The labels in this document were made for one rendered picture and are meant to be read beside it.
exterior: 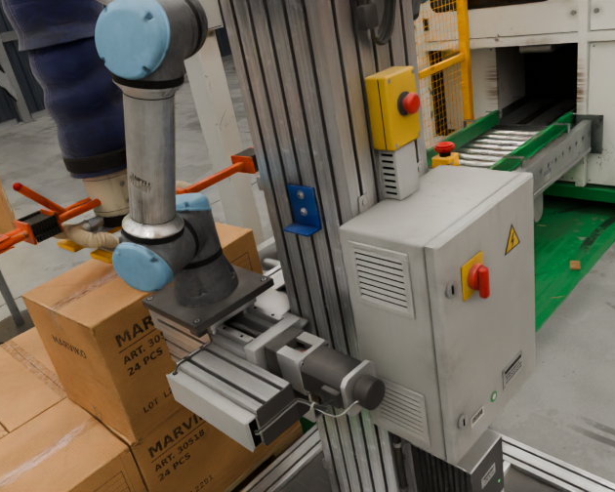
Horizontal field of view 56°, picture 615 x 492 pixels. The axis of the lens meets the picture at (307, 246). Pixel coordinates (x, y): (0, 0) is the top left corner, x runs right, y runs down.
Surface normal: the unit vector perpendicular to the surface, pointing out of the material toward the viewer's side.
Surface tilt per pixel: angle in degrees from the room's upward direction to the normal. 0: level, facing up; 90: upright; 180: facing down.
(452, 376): 90
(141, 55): 82
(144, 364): 90
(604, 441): 0
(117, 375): 90
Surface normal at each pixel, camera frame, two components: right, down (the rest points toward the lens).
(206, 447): 0.71, 0.18
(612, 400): -0.18, -0.89
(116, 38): -0.29, 0.35
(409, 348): -0.69, 0.42
